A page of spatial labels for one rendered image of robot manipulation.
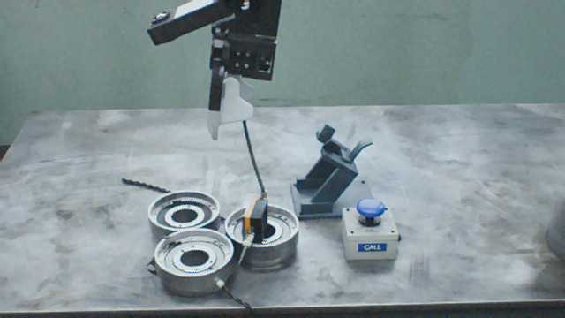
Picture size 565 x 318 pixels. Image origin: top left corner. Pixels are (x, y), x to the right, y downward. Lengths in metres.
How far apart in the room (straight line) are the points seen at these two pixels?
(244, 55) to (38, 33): 1.84
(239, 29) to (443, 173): 0.49
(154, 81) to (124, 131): 1.31
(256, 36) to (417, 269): 0.39
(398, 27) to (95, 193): 1.66
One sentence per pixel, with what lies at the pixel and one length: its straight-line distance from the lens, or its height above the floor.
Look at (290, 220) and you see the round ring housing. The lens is 1.04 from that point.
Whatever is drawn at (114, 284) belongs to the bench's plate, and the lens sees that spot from 0.99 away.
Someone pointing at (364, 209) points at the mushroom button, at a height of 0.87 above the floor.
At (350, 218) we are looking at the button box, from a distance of 1.02.
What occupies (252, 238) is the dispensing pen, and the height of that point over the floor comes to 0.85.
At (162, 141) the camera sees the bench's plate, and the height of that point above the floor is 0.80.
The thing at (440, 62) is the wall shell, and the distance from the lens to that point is 2.71.
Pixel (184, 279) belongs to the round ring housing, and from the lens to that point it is 0.93.
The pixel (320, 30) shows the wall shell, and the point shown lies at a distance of 2.59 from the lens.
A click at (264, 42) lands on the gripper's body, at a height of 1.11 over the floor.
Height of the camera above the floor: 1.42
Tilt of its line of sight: 29 degrees down
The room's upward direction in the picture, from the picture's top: straight up
